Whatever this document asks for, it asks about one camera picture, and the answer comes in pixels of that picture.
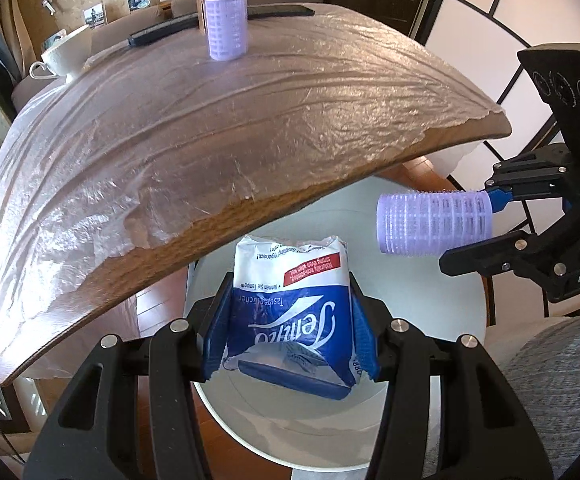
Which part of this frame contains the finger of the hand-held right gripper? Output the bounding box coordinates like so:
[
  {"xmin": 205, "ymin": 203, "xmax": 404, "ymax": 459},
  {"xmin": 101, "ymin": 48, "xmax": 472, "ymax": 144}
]
[
  {"xmin": 439, "ymin": 194, "xmax": 580, "ymax": 282},
  {"xmin": 484, "ymin": 144, "xmax": 572, "ymax": 211}
]

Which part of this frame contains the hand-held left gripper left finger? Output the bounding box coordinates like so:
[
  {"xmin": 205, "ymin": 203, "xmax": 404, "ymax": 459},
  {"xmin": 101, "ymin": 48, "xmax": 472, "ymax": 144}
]
[{"xmin": 22, "ymin": 272, "xmax": 236, "ymax": 480}]

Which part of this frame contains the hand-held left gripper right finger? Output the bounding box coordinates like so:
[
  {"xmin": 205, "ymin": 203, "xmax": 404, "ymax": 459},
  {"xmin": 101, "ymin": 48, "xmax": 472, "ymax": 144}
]
[{"xmin": 350, "ymin": 272, "xmax": 556, "ymax": 480}]

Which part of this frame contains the round white bin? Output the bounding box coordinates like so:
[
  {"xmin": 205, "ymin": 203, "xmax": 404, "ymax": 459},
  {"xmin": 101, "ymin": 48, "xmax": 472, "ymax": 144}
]
[{"xmin": 184, "ymin": 174, "xmax": 492, "ymax": 472}]

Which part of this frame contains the purple hair roller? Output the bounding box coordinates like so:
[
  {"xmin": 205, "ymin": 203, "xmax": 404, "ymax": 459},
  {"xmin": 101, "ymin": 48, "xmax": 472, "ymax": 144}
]
[
  {"xmin": 375, "ymin": 190, "xmax": 496, "ymax": 255},
  {"xmin": 204, "ymin": 0, "xmax": 249, "ymax": 61}
]

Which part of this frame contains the blue white tissue packet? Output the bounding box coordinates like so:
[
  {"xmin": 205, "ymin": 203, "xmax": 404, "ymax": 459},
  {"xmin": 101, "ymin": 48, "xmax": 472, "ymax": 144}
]
[{"xmin": 219, "ymin": 233, "xmax": 367, "ymax": 401}]

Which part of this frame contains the white panelled sliding door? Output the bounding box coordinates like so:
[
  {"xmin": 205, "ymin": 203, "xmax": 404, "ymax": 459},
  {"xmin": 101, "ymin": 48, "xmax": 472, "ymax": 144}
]
[{"xmin": 410, "ymin": 0, "xmax": 580, "ymax": 321}]

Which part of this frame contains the grey fabric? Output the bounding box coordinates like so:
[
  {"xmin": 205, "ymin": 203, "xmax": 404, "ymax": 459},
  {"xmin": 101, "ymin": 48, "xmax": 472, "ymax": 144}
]
[{"xmin": 422, "ymin": 309, "xmax": 580, "ymax": 480}]

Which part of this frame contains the wooden table with plastic cover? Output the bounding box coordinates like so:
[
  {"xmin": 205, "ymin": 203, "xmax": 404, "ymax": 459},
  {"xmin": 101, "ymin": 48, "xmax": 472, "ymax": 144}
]
[{"xmin": 0, "ymin": 1, "xmax": 507, "ymax": 382}]

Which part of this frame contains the black long case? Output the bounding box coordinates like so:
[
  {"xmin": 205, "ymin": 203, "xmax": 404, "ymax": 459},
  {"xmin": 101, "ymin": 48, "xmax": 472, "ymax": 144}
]
[{"xmin": 244, "ymin": 3, "xmax": 316, "ymax": 20}]

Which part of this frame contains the black remote bar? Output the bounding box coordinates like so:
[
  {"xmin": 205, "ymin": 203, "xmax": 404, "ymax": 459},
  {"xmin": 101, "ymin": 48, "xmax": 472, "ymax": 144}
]
[{"xmin": 128, "ymin": 14, "xmax": 201, "ymax": 47}]

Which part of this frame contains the grey chair back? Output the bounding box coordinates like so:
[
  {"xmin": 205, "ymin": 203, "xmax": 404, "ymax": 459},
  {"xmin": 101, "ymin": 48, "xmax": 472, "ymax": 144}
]
[{"xmin": 90, "ymin": 7, "xmax": 173, "ymax": 57}]

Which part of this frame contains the white ceramic cup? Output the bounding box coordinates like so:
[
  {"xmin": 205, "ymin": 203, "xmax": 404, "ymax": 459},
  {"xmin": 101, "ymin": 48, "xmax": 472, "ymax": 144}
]
[{"xmin": 29, "ymin": 24, "xmax": 94, "ymax": 81}]

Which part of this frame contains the small wooden block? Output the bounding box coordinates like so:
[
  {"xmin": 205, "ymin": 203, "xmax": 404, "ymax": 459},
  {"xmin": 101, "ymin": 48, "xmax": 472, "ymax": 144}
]
[{"xmin": 195, "ymin": 0, "xmax": 211, "ymax": 35}]

